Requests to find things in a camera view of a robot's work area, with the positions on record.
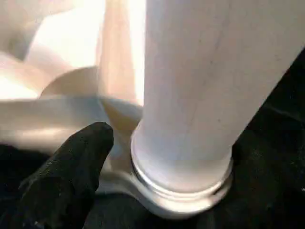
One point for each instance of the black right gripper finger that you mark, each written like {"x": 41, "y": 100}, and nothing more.
{"x": 66, "y": 181}

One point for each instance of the white plastic table leg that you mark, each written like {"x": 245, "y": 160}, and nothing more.
{"x": 205, "y": 95}

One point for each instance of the black plastic mat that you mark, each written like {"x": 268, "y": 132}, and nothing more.
{"x": 267, "y": 181}

